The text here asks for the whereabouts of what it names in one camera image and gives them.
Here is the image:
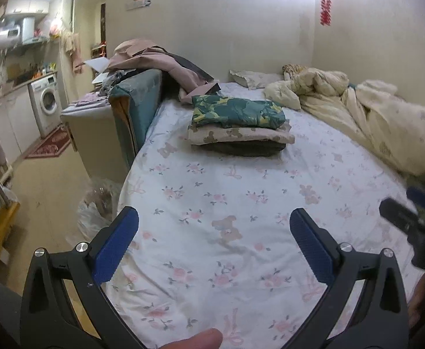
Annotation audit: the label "cream bear print quilt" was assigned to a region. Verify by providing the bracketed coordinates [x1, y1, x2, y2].
[264, 67, 425, 177]

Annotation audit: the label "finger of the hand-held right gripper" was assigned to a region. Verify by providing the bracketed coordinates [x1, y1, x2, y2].
[406, 186, 425, 223]
[379, 199, 422, 234]

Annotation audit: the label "white water heater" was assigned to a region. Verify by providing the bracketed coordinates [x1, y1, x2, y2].
[0, 25, 21, 52]

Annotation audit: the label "white paper sheet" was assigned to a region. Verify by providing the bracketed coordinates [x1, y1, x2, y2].
[85, 57, 110, 76]

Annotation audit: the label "clear plastic bag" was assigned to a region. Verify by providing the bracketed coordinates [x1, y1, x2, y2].
[76, 176, 124, 248]

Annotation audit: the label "white washing machine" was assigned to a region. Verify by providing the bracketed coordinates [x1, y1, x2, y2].
[28, 73, 64, 139]

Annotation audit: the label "person's left hand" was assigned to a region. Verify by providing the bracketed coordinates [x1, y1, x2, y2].
[158, 328, 223, 349]

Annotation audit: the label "leopard print cloth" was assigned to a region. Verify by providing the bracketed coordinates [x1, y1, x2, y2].
[282, 63, 308, 81]

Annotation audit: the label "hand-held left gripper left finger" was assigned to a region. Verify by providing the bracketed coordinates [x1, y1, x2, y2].
[19, 206, 144, 349]

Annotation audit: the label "red patterned rug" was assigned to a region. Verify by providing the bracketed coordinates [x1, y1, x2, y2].
[25, 125, 71, 160]

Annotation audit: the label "white kitchen base cabinets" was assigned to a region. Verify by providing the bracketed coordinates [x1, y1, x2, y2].
[0, 87, 41, 165]

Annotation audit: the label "teal bed headboard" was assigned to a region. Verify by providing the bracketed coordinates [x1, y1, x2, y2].
[109, 69, 164, 168]

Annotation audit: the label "dark grey garment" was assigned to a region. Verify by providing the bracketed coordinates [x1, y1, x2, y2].
[154, 45, 215, 81]

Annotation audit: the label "white frilled pillow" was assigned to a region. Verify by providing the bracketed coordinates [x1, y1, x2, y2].
[229, 69, 284, 90]

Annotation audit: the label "dark brown folded pants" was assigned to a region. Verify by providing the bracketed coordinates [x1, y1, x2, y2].
[207, 142, 287, 158]

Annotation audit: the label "green floral shorts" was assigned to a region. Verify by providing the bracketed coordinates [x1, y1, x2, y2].
[191, 95, 286, 130]

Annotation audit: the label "pink garment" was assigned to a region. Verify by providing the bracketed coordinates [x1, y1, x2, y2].
[108, 39, 221, 104]

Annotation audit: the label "white wall cabinet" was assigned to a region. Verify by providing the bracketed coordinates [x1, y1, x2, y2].
[5, 0, 50, 15]

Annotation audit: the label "beige side table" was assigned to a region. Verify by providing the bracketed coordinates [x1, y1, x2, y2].
[60, 102, 128, 184]

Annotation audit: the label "bear print folded pants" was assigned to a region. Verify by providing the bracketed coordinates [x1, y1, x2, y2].
[187, 122, 296, 147]

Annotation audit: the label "person's right forearm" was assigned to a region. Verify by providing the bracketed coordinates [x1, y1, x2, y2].
[409, 272, 425, 331]

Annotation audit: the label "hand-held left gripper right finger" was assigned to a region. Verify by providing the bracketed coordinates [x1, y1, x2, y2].
[289, 208, 409, 349]

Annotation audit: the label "hanging beige towel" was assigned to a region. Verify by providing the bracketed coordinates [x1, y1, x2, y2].
[63, 32, 84, 75]

